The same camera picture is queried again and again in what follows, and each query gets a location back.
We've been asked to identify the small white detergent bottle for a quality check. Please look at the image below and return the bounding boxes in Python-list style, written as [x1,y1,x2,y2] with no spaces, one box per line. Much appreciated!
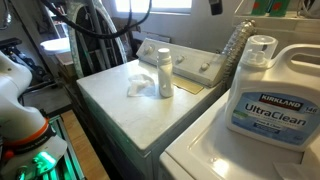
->
[156,47,175,99]

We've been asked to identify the green boxes on shelf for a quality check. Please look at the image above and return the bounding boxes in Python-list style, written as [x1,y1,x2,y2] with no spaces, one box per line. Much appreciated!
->
[251,0,291,18]

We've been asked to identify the bright window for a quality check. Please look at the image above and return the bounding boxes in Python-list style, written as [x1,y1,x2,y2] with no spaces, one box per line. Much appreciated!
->
[114,0,194,14]

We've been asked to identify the white dryer knob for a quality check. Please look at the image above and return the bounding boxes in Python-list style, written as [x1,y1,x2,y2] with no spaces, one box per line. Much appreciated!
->
[175,54,186,65]
[143,44,155,56]
[199,62,211,72]

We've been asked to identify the crumpled white dryer sheet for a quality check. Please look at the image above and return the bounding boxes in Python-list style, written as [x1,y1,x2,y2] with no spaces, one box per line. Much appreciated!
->
[127,73,157,98]

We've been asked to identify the large Kirkland detergent jug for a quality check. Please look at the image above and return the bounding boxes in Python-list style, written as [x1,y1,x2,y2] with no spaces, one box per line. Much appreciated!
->
[224,34,320,153]

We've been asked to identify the white washing machine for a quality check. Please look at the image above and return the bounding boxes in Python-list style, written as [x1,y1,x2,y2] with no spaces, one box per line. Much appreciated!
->
[75,37,228,180]
[159,89,320,180]

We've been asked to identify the blue patterned curtain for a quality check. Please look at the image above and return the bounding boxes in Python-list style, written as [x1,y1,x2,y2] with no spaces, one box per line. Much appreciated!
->
[64,0,128,79]

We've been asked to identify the round white stool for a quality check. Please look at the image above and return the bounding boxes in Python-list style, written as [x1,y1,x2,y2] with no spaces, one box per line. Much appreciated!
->
[39,37,71,56]

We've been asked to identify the wooden platform board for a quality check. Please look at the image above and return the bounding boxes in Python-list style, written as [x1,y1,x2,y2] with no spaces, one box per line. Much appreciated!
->
[61,109,111,180]

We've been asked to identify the silver flexible vent duct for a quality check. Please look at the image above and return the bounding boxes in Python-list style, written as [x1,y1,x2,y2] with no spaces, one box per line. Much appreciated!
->
[221,19,258,89]

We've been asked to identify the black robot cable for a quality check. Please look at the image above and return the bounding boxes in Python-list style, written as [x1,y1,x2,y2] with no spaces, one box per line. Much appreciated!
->
[39,0,153,40]

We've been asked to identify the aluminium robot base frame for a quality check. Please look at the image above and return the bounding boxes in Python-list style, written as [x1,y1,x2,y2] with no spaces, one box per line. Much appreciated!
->
[43,114,86,180]

